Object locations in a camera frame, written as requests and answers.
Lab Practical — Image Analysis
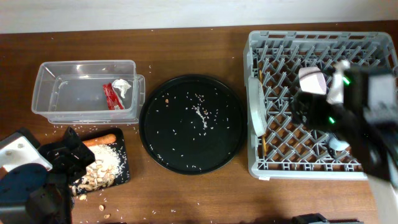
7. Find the blue cup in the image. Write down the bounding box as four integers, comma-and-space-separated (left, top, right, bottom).
327, 134, 350, 151

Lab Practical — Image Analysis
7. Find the orange carrot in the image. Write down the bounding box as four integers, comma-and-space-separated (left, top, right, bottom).
83, 134, 116, 147

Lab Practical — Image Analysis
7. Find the grey bowl with food scraps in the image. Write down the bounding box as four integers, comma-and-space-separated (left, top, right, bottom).
248, 77, 267, 137

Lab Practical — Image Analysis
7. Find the red snack wrapper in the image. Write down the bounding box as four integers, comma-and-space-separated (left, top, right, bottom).
103, 83, 125, 110

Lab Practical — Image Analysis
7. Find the white tissue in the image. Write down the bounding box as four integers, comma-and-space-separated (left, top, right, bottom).
111, 79, 131, 98

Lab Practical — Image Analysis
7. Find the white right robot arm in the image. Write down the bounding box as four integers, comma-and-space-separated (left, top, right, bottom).
289, 60, 397, 223

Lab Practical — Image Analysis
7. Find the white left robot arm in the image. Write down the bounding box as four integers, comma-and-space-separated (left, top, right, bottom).
1, 128, 95, 223

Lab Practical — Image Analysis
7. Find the grey dishwasher rack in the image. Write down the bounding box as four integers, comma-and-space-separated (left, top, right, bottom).
243, 30, 397, 180

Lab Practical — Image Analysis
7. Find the pile of rice and shells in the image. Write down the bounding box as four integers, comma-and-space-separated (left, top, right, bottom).
70, 144, 129, 196

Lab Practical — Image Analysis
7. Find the black rectangular bin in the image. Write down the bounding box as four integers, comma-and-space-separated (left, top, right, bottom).
70, 128, 131, 197

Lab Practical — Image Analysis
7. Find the clear plastic bin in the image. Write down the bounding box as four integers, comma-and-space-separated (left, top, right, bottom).
31, 60, 146, 124

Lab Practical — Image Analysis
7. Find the round black tray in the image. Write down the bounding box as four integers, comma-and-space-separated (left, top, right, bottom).
139, 74, 247, 175

